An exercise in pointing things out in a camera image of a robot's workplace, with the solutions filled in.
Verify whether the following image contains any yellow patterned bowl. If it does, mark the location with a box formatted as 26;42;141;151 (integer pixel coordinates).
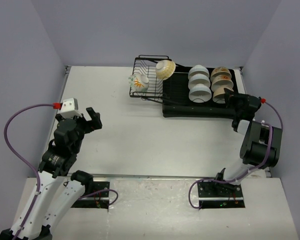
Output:
155;59;176;80

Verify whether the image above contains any white bowl front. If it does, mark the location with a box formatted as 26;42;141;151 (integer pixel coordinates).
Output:
188;83;212;103

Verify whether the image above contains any beige floral bowl front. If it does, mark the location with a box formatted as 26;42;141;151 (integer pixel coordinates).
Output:
212;86;232;104

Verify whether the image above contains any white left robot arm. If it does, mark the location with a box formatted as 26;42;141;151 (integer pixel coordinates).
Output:
0;103;102;240

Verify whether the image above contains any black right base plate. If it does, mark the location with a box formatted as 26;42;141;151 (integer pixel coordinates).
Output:
197;181;245;209

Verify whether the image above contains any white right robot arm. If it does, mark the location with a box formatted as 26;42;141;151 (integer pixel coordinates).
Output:
212;88;284;197

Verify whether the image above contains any white bowl back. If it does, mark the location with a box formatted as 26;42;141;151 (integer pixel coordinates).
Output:
188;64;210;78

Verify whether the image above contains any black wire dish rack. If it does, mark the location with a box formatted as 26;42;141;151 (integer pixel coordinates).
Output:
129;54;181;105

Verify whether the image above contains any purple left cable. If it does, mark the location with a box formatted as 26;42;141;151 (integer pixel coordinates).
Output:
3;102;61;238

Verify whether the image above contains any beige floral bowl back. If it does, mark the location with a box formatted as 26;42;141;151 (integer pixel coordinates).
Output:
210;66;232;78

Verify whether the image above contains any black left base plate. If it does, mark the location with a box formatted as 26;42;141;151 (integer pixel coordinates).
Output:
71;181;110;210

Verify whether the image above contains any white bowl middle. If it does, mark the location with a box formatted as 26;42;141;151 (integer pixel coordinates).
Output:
188;73;211;90

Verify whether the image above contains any black dish drying tray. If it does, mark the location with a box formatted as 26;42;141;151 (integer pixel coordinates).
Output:
162;65;235;119

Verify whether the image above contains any beige floral bowl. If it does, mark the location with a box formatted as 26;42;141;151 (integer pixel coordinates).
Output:
211;74;234;92
210;66;232;78
212;86;232;104

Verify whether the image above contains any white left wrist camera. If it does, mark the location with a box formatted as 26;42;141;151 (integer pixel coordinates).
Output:
58;97;82;119

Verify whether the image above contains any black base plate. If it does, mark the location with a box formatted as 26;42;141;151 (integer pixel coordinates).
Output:
197;181;245;209
71;181;110;210

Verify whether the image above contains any white green floral bowl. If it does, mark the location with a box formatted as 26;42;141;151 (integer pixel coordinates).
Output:
128;73;150;92

